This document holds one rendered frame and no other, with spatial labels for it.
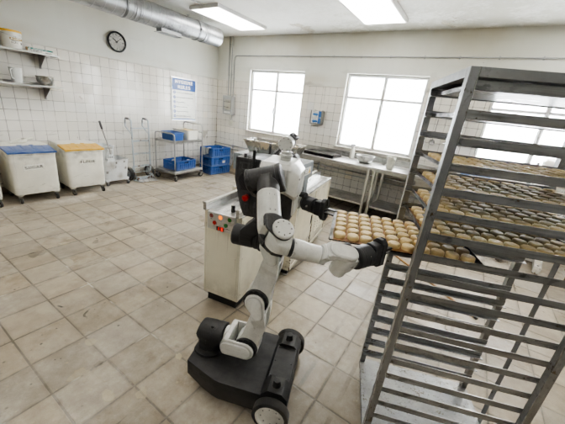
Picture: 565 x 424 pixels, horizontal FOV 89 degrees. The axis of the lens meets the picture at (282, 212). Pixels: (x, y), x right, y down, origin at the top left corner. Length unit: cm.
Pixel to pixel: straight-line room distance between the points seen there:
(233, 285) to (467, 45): 476
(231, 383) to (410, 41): 529
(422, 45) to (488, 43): 88
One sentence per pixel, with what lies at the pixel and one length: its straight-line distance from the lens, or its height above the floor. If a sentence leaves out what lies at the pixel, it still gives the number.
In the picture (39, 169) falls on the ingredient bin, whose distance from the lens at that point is 527.
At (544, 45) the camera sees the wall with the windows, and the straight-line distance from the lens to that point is 558.
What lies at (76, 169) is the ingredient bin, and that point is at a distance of 544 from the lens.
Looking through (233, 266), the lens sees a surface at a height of 42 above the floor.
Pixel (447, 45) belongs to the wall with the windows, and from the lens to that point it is 561.
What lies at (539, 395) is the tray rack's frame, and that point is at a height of 65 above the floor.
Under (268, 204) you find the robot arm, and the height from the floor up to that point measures 130.
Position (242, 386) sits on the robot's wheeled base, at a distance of 187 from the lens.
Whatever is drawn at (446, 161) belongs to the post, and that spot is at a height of 152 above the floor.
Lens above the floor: 164
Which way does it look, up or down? 20 degrees down
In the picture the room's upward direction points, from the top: 7 degrees clockwise
